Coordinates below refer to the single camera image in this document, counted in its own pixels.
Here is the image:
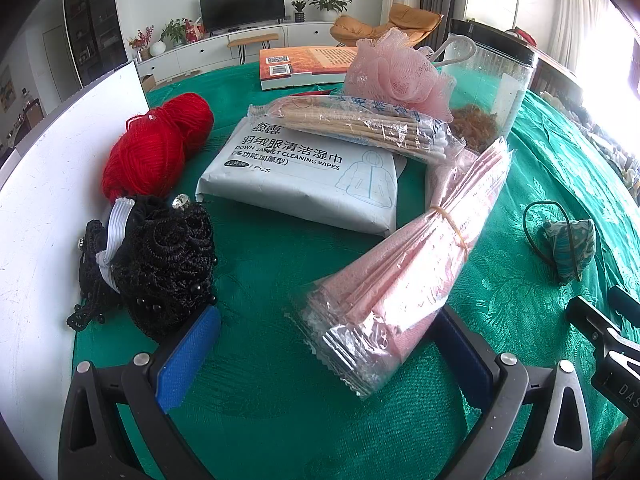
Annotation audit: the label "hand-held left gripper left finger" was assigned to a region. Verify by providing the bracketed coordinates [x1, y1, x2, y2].
[58, 305, 222, 480]

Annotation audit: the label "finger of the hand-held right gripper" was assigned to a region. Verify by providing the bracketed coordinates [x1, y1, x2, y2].
[566, 296, 640, 361]
[609, 286, 640, 318]

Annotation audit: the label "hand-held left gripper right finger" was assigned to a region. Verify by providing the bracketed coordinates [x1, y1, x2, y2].
[434, 305, 593, 480]

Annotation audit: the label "white cleaning wipes pack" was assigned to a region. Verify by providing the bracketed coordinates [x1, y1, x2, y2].
[195, 115, 408, 237]

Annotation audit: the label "cotton swabs pack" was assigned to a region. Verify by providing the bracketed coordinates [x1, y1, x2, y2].
[248, 95, 468, 165]

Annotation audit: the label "pink mesh bath loofah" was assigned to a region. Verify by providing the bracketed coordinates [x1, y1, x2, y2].
[344, 28, 476, 123]

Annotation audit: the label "person's right hand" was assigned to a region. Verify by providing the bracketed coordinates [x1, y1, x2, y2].
[606, 420, 640, 480]

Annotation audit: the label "green fabric sachet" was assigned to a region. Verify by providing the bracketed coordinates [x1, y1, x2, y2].
[522, 201, 597, 286]

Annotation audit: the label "black lace cloth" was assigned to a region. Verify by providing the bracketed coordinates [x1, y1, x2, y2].
[66, 194, 218, 343]

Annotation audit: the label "bundle of pink packets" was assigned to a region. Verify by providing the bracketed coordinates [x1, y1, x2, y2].
[285, 140, 513, 401]

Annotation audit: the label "green tablecloth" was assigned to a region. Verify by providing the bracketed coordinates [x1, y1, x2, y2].
[72, 57, 640, 480]

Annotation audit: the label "tan rubber band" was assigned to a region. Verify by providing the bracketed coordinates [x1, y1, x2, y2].
[430, 205, 471, 261]

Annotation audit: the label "white elastic band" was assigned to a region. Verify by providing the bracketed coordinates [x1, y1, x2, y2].
[95, 197, 137, 291]

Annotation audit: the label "clutter pile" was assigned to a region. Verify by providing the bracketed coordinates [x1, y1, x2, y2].
[542, 87, 640, 186]

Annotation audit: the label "white board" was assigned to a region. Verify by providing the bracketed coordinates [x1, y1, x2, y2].
[0, 60, 151, 461]

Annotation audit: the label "red yarn ball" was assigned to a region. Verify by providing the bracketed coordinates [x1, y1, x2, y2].
[101, 92, 215, 206]

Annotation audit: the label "brown dried shreds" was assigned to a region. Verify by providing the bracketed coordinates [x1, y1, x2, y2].
[452, 104, 501, 153]

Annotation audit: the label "clear container with black lid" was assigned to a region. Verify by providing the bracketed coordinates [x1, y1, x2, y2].
[440, 19, 538, 156]

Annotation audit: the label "sheer white curtain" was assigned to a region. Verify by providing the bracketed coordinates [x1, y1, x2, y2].
[550, 0, 611, 71]

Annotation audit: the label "white television cabinet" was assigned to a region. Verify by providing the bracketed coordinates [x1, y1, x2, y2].
[135, 20, 351, 83]

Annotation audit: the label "orange book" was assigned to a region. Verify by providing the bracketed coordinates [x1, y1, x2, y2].
[259, 46, 361, 92]

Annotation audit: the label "wooden bench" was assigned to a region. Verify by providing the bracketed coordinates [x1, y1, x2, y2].
[227, 33, 280, 63]

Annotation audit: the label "leafy potted plant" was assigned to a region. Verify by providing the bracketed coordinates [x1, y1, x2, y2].
[160, 19, 187, 46]

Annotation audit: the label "dark bookshelf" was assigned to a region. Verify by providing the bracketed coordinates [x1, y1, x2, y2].
[62, 0, 126, 86]

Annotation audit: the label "orange lounge chair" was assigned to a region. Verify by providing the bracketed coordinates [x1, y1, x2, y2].
[330, 2, 444, 51]

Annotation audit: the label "black television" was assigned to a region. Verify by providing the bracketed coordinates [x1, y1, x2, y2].
[199, 0, 287, 33]

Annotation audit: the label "large potted green plant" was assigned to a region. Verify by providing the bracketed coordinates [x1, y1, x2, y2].
[307, 0, 353, 22]

